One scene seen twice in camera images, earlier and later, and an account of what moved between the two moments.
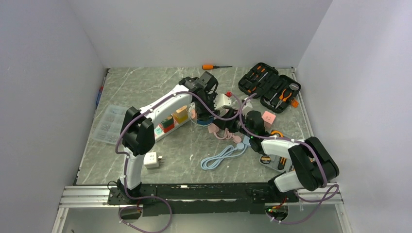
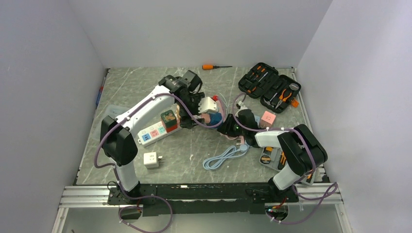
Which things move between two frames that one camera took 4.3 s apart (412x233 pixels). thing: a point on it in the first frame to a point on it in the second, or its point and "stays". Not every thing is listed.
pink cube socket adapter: x=268 y=119 stays
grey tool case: x=279 y=163 stays
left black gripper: x=203 y=115 to x=186 y=120
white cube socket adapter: x=150 y=160 stays
